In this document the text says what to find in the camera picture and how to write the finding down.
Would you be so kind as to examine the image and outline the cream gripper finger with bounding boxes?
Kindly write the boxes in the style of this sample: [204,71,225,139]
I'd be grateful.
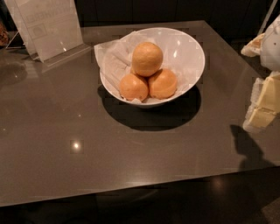
[241,33,264,57]
[242,72,280,133]

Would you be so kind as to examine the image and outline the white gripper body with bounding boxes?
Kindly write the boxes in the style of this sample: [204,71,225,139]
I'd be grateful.
[260,15,280,71]

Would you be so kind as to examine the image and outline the orange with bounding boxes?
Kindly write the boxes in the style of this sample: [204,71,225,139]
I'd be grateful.
[119,73,149,102]
[132,42,164,77]
[148,69,178,100]

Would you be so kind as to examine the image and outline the white ceramic bowl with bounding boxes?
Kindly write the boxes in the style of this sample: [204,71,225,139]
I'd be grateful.
[99,27,206,107]

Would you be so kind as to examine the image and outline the clear acrylic sign holder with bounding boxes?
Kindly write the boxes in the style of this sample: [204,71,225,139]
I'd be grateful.
[4,0,89,66]

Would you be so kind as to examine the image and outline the brown object at left edge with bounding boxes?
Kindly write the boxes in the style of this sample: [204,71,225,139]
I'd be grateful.
[0,22,9,46]

